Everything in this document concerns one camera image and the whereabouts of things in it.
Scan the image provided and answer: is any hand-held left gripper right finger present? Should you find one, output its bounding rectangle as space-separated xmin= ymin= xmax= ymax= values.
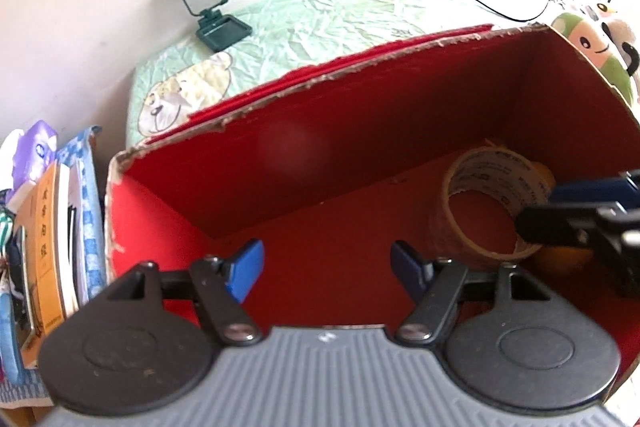
xmin=390 ymin=241 xmax=552 ymax=348

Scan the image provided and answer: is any red cardboard box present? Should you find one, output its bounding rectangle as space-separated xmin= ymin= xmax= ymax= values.
xmin=104 ymin=23 xmax=640 ymax=408

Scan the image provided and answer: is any orange book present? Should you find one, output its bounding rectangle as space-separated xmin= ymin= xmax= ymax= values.
xmin=15 ymin=162 xmax=69 ymax=354

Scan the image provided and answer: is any white book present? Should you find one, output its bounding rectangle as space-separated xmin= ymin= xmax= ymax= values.
xmin=52 ymin=159 xmax=91 ymax=314

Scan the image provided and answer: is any light green printed bedsheet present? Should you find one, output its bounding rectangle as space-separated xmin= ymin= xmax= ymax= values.
xmin=125 ymin=0 xmax=568 ymax=148

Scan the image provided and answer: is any pile of books and clothes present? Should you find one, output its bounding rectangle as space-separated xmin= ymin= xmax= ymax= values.
xmin=0 ymin=126 xmax=109 ymax=409

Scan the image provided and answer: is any purple packet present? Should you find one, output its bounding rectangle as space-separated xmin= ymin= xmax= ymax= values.
xmin=0 ymin=121 xmax=59 ymax=194

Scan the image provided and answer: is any black notebook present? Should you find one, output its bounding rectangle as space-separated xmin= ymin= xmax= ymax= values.
xmin=7 ymin=227 xmax=32 ymax=339

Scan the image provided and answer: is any brown dried gourd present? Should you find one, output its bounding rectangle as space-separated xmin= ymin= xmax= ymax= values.
xmin=530 ymin=162 xmax=597 ymax=276

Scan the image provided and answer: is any green white striped garment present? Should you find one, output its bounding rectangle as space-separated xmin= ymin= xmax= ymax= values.
xmin=0 ymin=202 xmax=16 ymax=259

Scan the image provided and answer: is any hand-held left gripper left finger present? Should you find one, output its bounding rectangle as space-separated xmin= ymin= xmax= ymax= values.
xmin=107 ymin=238 xmax=265 ymax=348

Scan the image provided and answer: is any blue pouch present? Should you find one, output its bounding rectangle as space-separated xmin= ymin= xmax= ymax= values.
xmin=0 ymin=292 xmax=24 ymax=386

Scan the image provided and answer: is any white plush toy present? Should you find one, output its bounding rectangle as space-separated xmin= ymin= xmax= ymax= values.
xmin=582 ymin=0 xmax=640 ymax=82

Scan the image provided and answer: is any green plush toy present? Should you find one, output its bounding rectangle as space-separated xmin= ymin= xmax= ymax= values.
xmin=550 ymin=12 xmax=640 ymax=108

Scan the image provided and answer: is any printed packing tape roll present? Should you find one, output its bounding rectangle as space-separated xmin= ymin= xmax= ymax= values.
xmin=429 ymin=146 xmax=554 ymax=266

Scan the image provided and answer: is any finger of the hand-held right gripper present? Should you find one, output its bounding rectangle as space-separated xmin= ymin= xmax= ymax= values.
xmin=547 ymin=172 xmax=640 ymax=208
xmin=515 ymin=202 xmax=618 ymax=246

